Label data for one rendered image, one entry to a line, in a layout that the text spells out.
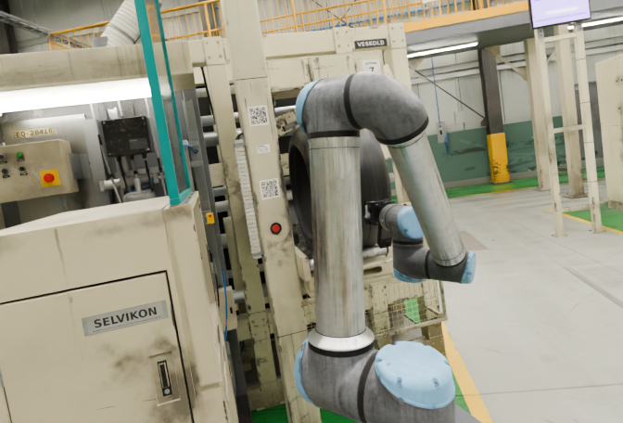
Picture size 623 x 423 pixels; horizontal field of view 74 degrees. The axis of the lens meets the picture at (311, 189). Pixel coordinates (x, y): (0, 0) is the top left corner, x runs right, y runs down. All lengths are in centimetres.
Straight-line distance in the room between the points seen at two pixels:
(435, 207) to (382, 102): 31
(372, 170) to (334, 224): 70
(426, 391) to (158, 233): 58
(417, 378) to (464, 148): 1046
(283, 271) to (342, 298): 82
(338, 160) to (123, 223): 44
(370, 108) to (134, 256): 53
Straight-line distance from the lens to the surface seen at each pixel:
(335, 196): 86
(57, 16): 1418
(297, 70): 199
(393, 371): 88
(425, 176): 94
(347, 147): 87
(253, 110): 165
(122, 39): 202
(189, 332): 90
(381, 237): 143
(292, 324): 177
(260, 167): 164
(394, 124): 83
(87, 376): 94
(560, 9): 550
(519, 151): 1160
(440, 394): 88
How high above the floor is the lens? 132
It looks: 5 degrees down
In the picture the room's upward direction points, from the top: 9 degrees counter-clockwise
